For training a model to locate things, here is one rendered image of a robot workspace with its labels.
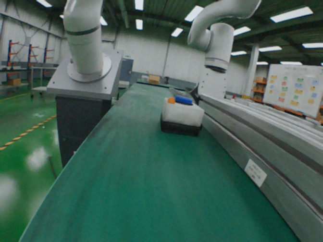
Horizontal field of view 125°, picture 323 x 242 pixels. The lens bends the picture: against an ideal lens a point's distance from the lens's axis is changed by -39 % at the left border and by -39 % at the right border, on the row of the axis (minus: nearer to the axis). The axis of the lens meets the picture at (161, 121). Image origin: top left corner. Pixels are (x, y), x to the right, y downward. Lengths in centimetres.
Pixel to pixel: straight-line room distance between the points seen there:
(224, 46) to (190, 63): 1172
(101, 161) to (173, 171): 9
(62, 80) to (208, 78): 55
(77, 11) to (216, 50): 44
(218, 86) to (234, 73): 1387
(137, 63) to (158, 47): 208
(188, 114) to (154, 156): 12
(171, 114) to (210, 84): 24
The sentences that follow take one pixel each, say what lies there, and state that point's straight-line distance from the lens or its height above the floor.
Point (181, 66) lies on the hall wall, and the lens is 1195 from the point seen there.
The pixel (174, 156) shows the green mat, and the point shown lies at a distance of 21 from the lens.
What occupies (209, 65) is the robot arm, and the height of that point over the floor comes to 96.
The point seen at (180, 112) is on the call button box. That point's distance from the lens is 28.
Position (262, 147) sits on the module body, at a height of 83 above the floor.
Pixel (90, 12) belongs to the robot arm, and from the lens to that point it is 48.
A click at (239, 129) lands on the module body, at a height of 83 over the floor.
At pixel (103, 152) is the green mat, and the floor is 78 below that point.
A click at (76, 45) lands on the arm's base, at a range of 51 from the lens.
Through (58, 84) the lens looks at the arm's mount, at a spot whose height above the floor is 81.
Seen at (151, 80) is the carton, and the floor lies 83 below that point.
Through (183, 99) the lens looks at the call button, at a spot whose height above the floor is 85.
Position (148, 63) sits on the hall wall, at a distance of 1150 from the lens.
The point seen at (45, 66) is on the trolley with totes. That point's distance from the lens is 438.
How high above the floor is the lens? 88
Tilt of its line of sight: 17 degrees down
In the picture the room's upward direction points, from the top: 11 degrees clockwise
